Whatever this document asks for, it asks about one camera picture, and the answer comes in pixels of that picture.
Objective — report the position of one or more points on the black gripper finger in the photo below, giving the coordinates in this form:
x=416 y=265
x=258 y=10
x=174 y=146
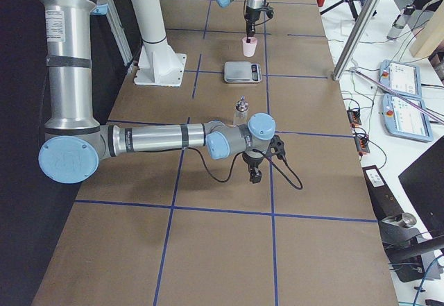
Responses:
x=255 y=175
x=250 y=36

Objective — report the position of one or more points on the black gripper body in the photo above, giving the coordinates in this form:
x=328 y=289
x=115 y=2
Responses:
x=253 y=161
x=250 y=18

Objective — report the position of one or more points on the glass sauce bottle metal spout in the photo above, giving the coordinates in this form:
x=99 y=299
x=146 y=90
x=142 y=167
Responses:
x=240 y=112

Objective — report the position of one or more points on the white digital kitchen scale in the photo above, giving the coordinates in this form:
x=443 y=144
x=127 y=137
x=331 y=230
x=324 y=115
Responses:
x=242 y=72

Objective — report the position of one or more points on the orange black electronics module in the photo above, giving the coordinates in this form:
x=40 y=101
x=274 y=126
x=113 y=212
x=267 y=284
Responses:
x=360 y=135

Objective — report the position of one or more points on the thin metal rod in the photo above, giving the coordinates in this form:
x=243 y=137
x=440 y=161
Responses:
x=390 y=91

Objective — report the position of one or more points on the black box white label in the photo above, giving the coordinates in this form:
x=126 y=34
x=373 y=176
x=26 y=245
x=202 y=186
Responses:
x=382 y=198

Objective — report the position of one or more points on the near teach pendant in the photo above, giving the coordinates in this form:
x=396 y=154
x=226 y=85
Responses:
x=401 y=119

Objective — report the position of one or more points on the teach pendant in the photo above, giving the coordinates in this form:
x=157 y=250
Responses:
x=401 y=77
x=401 y=119

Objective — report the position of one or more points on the far teach pendant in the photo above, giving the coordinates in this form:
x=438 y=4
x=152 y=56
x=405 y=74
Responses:
x=401 y=77

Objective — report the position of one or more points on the black monitor corner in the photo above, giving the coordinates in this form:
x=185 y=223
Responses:
x=422 y=182

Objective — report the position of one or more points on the wooden beam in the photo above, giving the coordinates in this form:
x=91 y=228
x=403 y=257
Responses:
x=430 y=38

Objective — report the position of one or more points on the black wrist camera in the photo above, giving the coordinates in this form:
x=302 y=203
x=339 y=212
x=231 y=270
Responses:
x=276 y=148
x=268 y=10

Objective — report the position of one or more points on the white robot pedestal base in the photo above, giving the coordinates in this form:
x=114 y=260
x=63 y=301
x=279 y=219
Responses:
x=158 y=64

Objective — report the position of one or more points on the aluminium frame post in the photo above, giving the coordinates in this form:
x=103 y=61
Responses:
x=354 y=38

